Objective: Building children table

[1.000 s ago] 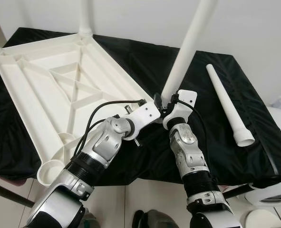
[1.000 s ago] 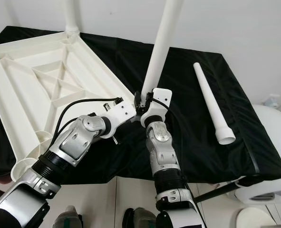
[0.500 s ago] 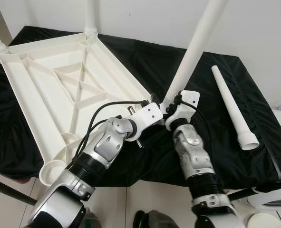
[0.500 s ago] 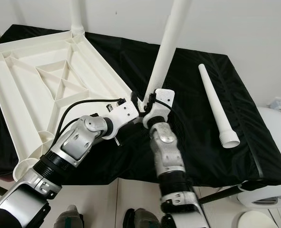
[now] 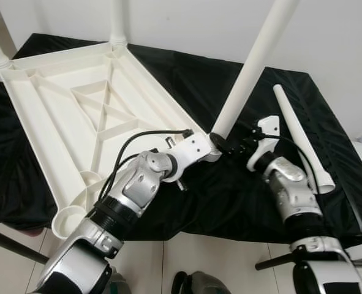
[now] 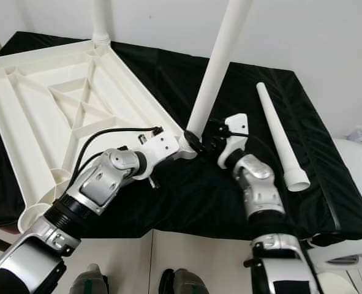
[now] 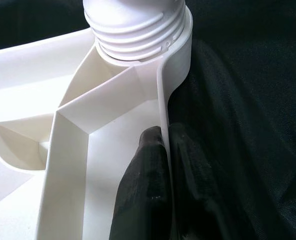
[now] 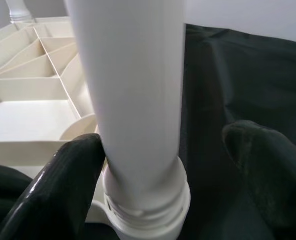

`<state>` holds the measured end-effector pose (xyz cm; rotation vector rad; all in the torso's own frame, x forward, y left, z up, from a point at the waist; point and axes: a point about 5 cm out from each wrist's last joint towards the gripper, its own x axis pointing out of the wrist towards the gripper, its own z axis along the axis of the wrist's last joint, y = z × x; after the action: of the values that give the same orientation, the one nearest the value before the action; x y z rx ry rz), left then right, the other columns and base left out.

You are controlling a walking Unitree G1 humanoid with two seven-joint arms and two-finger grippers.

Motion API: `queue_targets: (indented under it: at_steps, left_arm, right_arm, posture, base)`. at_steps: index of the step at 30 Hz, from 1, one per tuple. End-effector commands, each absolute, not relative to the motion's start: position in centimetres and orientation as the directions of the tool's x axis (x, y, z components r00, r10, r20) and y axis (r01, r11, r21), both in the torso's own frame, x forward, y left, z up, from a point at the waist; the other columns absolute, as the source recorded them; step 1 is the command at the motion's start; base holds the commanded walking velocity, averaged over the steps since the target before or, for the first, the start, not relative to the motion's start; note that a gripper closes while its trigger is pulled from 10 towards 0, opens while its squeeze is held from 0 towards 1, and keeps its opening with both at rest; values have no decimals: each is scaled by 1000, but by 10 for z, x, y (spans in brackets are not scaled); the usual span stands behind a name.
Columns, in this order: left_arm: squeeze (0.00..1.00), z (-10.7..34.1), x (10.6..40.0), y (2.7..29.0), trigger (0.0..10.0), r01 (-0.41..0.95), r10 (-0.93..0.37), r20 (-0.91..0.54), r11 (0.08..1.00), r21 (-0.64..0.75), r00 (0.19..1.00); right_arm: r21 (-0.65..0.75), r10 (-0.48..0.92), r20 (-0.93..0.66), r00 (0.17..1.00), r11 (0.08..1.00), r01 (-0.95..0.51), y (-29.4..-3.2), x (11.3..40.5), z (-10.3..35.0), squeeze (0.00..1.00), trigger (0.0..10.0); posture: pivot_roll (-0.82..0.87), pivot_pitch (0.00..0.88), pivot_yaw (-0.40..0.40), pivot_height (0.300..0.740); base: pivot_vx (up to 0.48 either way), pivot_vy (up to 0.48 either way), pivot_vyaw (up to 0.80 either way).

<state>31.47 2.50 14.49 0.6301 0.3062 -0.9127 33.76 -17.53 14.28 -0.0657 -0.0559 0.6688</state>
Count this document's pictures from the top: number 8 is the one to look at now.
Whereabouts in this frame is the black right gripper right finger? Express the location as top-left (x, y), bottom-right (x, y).
top-left (222, 119), bottom-right (296, 240)

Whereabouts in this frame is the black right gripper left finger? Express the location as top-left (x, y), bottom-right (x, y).
top-left (0, 132), bottom-right (106, 240)

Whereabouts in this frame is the white plastic children table top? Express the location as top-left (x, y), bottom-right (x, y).
top-left (0, 16), bottom-right (191, 240)

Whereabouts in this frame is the white tapered plastic table leg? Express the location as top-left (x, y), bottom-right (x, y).
top-left (5, 0), bottom-right (36, 25)
top-left (64, 0), bottom-right (188, 216)

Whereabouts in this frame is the black table cloth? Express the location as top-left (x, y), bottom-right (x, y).
top-left (0, 23), bottom-right (296, 240)

